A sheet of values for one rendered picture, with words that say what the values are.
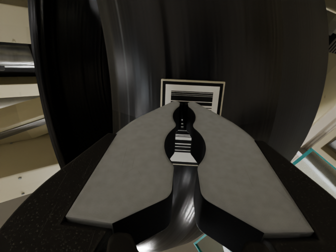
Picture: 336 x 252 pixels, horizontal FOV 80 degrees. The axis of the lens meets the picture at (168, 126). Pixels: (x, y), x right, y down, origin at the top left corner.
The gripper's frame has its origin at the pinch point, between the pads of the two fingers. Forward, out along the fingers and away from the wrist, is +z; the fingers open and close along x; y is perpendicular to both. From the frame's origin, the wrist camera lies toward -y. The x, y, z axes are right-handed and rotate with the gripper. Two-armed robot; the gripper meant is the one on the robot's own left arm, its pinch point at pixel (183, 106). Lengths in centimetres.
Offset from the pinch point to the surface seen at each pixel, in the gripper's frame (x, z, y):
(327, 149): 50, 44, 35
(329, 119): 236, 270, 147
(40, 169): -45, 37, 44
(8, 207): -219, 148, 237
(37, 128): -50, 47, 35
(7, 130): -55, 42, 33
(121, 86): -4.6, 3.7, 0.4
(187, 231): 1.2, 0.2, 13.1
